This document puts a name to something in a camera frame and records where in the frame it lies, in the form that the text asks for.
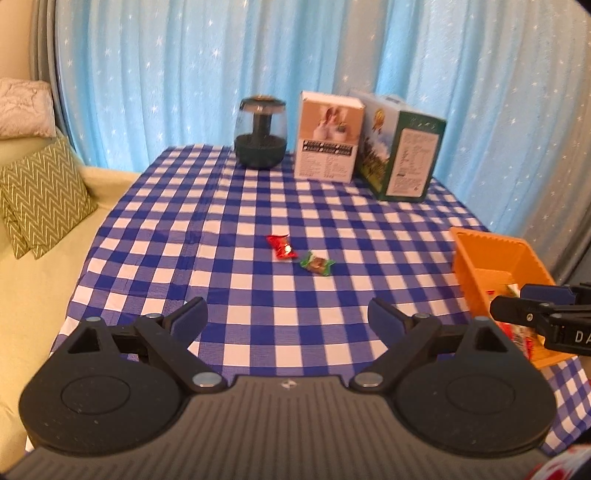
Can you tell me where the green milk carton box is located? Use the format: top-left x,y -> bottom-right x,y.
348,90 -> 448,202

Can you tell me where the small red candy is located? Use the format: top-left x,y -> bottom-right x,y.
266,234 -> 297,262

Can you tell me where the green brown candy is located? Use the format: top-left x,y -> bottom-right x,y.
299,250 -> 337,277

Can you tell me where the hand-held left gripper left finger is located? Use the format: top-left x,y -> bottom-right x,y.
69,296 -> 228,393

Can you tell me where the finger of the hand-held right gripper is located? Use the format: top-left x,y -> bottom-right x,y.
521,284 -> 591,308
489,295 -> 591,357

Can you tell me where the blue white checkered tablecloth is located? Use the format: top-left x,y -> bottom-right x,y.
25,144 -> 591,457

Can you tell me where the red white patterned clothing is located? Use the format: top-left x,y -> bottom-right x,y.
526,443 -> 591,480

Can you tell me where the red packet with white characters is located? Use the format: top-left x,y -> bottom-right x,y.
501,323 -> 546,359

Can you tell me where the orange plastic bin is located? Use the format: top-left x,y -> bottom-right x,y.
450,226 -> 571,370

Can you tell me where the grey curtain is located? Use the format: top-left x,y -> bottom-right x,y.
549,152 -> 591,287
28,0 -> 58,84

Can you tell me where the white textured pillow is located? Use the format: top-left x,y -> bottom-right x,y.
0,78 -> 57,139

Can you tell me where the cream sofa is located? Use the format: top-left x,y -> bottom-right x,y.
0,127 -> 144,467

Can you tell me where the green zigzag cushion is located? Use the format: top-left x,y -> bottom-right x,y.
2,205 -> 33,260
0,136 -> 99,260

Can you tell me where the dark glass humidifier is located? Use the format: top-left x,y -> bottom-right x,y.
234,95 -> 288,168

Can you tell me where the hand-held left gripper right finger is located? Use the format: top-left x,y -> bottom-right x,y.
349,296 -> 509,393

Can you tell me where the white product box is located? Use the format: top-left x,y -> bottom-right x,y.
294,91 -> 366,184

